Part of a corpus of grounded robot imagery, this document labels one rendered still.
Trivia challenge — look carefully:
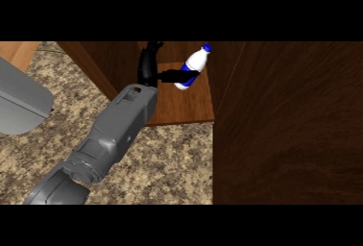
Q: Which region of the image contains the pale wooden block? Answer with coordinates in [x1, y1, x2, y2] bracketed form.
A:
[0, 40, 44, 73]

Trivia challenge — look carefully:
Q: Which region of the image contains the grey rounded appliance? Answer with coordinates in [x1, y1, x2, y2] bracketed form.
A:
[0, 56, 55, 136]

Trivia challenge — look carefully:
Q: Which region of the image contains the white blue water bottle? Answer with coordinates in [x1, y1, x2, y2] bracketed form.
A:
[173, 43, 214, 91]

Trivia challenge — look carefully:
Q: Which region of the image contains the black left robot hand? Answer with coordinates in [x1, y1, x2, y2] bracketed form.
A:
[136, 40, 201, 88]

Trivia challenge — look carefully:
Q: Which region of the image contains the dark wooden cabinet door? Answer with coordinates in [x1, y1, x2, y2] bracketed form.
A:
[211, 40, 363, 206]

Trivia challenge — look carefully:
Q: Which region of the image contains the brown wooden cabinet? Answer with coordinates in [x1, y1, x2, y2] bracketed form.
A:
[55, 40, 246, 128]

